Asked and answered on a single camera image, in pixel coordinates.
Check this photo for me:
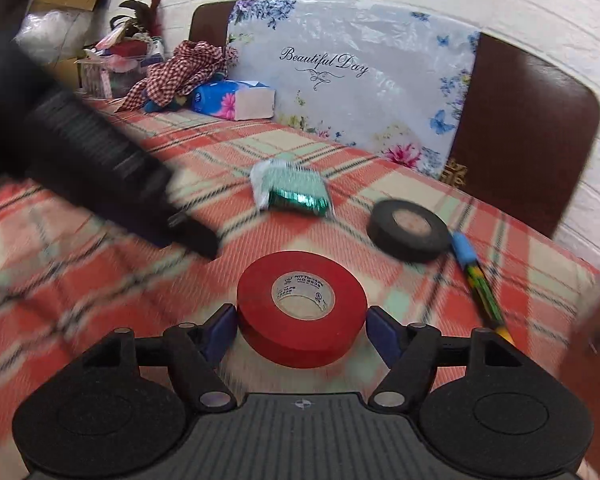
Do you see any brown box with white inside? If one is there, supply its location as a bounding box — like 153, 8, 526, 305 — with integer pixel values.
562, 252, 600, 461

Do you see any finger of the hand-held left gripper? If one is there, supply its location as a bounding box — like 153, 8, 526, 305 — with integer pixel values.
166, 210, 222, 262

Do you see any blue floral tissue pack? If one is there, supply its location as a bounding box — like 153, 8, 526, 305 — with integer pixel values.
190, 80, 276, 121

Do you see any dark feather ornament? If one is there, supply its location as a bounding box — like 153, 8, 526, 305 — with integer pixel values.
111, 0, 171, 36

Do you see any clear plastic bag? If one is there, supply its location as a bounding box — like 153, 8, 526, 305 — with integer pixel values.
15, 5, 98, 61

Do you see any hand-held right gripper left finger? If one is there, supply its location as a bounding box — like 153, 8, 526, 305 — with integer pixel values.
82, 304, 238, 411

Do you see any black tape roll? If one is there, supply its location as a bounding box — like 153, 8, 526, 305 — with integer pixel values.
367, 199, 453, 264

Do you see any red checkered cloth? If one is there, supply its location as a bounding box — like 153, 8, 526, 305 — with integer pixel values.
120, 40, 228, 113

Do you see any brown box lid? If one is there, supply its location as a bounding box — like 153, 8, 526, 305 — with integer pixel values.
187, 1, 600, 241

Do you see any red tape roll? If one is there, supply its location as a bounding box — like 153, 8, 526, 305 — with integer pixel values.
236, 254, 369, 368

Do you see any floral bedding in plastic wrap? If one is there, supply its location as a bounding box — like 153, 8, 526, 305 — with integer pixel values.
226, 0, 481, 180

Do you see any plaid blanket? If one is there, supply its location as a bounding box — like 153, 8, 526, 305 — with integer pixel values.
0, 95, 600, 480

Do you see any green and white snack packet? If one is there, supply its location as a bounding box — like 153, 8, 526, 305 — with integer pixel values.
250, 158, 332, 218

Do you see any clear plastic box with clutter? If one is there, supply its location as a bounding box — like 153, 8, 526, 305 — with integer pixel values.
75, 35, 166, 101

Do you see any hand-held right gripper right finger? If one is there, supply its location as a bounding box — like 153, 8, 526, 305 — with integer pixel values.
365, 305, 526, 409

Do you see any multicolour pen with blue grip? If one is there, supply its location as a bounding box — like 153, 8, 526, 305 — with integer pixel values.
451, 232, 516, 346

